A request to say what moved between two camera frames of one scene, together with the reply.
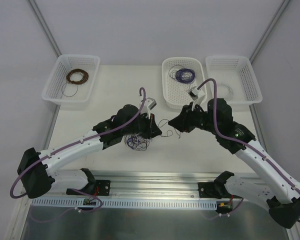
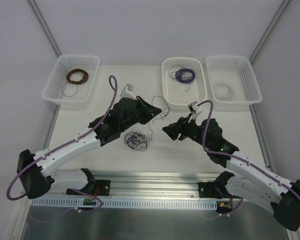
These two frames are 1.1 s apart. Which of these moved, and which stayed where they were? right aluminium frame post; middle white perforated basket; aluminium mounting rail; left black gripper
Moved: left black gripper
Stayed: middle white perforated basket; aluminium mounting rail; right aluminium frame post
